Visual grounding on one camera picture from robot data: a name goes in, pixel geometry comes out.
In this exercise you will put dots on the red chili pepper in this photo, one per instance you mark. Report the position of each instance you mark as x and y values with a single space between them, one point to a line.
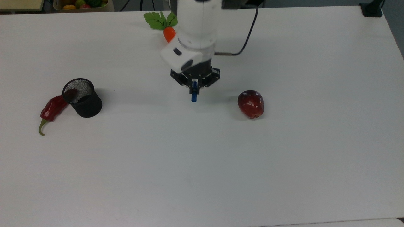
52 108

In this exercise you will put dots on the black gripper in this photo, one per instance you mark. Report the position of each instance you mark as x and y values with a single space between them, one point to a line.
206 75

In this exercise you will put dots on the dark green toy fruit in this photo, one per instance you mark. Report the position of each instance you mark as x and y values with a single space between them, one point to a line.
94 2

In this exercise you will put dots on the dark red apple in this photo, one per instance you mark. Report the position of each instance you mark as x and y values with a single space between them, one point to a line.
251 104

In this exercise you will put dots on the light green toy fruit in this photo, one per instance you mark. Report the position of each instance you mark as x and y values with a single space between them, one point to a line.
80 2

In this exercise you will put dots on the red toy fruit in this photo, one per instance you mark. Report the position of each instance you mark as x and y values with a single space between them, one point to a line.
85 6

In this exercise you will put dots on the wooden board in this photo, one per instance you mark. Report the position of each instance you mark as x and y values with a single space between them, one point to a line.
20 4

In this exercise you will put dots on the yellow toy fruit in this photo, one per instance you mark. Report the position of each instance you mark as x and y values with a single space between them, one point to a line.
69 7

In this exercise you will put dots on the black stand base clamp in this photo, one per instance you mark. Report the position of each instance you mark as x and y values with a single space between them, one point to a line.
371 8

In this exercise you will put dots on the white marker with blue cap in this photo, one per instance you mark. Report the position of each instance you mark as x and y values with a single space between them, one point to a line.
194 96

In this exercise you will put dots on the box of toy fruit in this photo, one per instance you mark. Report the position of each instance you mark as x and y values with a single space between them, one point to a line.
83 8

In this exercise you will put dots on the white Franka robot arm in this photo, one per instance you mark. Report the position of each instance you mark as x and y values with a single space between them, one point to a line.
197 25

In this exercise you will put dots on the orange carrot with green leaves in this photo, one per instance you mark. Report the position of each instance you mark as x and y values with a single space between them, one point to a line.
169 33

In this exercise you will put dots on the black mesh pen cup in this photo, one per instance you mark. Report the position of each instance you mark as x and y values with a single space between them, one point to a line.
85 104

